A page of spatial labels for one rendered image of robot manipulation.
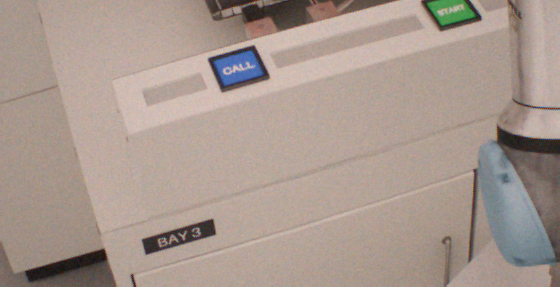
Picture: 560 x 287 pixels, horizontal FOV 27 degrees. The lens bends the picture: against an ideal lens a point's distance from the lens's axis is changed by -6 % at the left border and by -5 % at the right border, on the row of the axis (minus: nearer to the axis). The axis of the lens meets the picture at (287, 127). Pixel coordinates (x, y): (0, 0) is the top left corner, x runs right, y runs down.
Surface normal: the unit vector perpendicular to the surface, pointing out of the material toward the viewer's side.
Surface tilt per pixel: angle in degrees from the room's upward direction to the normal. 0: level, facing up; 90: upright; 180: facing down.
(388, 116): 90
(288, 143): 90
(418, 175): 90
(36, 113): 90
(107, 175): 0
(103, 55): 0
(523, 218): 56
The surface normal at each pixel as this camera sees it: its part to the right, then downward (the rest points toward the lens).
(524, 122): -0.60, -0.52
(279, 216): 0.32, 0.65
